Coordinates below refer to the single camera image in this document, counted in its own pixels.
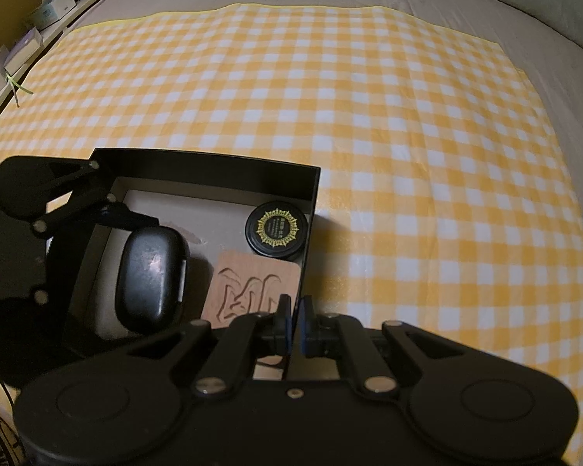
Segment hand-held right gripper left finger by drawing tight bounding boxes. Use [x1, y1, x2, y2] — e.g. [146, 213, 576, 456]
[121, 295, 293, 397]

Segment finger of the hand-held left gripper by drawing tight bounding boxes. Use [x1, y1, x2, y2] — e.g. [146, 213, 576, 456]
[33, 289, 88, 355]
[31, 158, 162, 237]

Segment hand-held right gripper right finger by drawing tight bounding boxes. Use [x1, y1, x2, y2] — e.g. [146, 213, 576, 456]
[298, 295, 467, 399]

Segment carved wooden coaster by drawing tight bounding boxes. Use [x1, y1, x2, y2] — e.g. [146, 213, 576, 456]
[201, 250, 302, 370]

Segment black earbuds case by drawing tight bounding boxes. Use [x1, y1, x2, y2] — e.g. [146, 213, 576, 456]
[113, 228, 191, 336]

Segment black round tin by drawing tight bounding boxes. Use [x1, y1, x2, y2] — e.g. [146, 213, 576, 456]
[245, 202, 308, 257]

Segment black cardboard box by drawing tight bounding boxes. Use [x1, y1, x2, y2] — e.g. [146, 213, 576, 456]
[47, 148, 322, 385]

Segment purple box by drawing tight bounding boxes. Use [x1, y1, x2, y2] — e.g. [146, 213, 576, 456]
[4, 26, 45, 68]

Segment white tissue box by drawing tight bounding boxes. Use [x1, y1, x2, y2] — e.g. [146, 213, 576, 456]
[30, 0, 77, 31]

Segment yellow checkered mat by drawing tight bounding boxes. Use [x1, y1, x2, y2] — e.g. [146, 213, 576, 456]
[0, 2, 583, 466]

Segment grey folded duvet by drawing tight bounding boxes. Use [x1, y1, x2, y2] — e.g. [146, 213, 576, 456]
[459, 0, 583, 61]

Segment green straps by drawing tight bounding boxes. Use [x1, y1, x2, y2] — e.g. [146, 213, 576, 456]
[4, 71, 33, 108]

